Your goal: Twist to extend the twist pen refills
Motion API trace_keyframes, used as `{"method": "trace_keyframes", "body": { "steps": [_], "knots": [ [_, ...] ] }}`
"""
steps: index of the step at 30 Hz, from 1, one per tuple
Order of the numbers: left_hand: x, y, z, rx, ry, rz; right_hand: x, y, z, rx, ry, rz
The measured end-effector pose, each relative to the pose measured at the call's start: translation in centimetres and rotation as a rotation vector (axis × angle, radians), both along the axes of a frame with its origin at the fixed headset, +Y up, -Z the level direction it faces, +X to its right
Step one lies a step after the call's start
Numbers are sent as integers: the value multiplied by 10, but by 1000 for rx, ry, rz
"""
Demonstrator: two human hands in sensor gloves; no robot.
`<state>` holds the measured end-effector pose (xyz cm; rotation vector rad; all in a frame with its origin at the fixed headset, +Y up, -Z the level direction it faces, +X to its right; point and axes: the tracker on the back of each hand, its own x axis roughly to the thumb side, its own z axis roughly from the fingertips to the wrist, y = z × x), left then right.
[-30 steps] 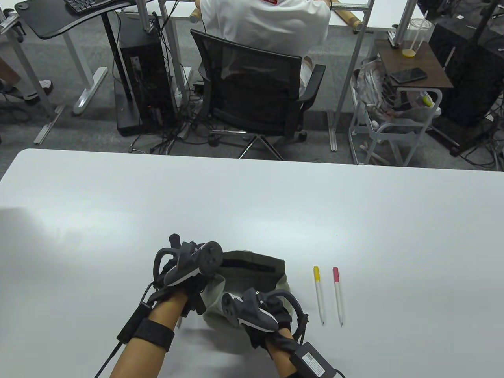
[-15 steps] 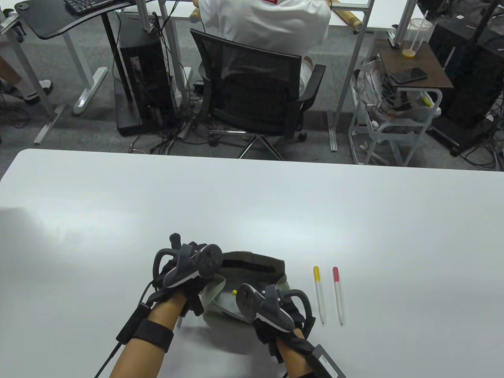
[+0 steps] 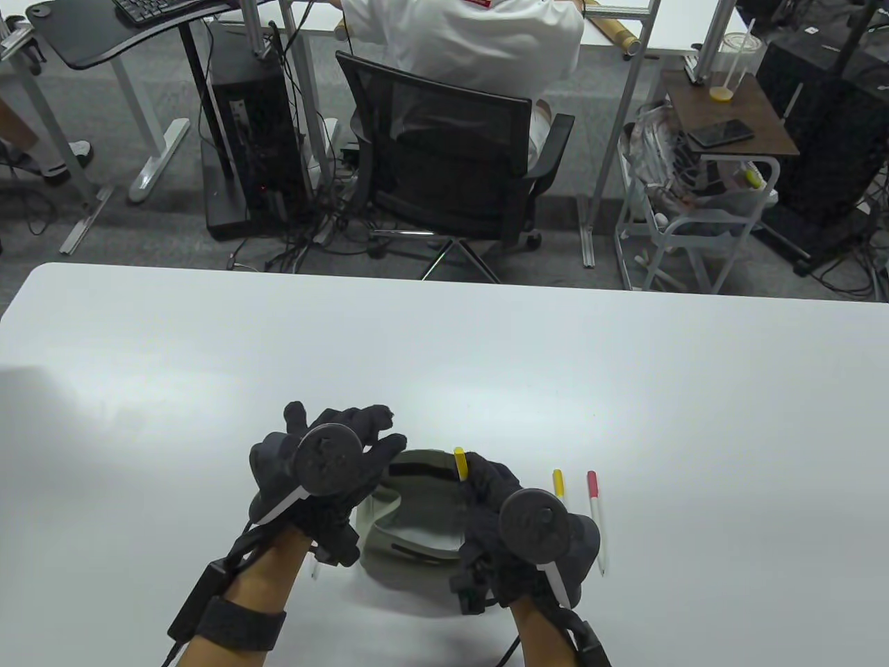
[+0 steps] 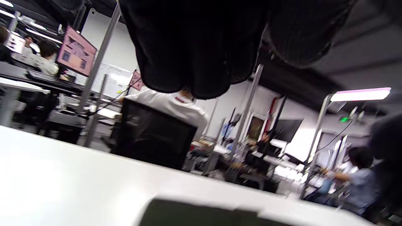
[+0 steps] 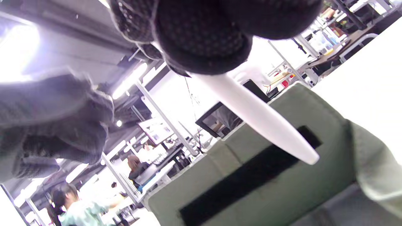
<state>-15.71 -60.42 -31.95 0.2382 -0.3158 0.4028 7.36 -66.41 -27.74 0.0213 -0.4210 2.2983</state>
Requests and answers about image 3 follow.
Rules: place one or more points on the clear plastic bag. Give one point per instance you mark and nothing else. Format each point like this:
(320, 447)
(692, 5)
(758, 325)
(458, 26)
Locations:
(653, 153)

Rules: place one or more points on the white background desk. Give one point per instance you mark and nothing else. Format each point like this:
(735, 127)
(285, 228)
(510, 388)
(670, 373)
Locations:
(667, 35)

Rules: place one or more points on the black keyboard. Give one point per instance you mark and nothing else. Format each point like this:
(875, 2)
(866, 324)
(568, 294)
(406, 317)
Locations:
(153, 8)

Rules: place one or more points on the cardboard tube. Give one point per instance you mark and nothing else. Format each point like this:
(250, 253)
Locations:
(615, 33)

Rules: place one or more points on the white desk leg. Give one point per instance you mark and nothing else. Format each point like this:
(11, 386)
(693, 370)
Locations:
(156, 167)

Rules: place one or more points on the black curved standing desk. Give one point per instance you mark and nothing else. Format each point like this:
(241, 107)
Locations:
(90, 42)

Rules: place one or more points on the black smartphone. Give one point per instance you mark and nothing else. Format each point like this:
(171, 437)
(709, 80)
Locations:
(720, 132)

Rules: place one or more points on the black wrist-mounted device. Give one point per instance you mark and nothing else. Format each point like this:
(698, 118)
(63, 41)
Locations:
(594, 646)
(198, 601)

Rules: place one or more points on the green fabric pencil pouch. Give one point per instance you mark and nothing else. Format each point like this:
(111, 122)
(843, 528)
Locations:
(417, 514)

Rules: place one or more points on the large black equipment case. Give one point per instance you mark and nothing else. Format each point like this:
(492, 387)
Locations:
(826, 125)

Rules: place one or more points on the white cart with brown top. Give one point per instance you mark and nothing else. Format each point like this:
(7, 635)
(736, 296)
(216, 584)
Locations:
(736, 104)

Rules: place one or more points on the clear plastic cup with straw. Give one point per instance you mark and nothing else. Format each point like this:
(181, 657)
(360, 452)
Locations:
(736, 62)

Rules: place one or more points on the white twist pen yellow cap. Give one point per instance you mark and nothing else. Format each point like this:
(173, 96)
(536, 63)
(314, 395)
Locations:
(460, 464)
(558, 483)

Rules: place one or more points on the person's left hand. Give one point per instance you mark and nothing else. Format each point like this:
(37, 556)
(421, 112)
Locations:
(378, 462)

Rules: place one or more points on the black mesh office chair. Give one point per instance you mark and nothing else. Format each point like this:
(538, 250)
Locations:
(444, 160)

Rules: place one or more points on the person's right hand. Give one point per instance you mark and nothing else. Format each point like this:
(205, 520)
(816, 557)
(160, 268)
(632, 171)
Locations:
(483, 500)

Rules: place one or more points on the black computer tower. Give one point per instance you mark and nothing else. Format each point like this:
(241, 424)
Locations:
(250, 139)

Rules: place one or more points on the white twist pen red cap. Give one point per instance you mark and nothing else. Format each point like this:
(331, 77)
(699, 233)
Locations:
(596, 521)

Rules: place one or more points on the person's right forearm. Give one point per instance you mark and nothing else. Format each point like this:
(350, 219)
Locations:
(549, 639)

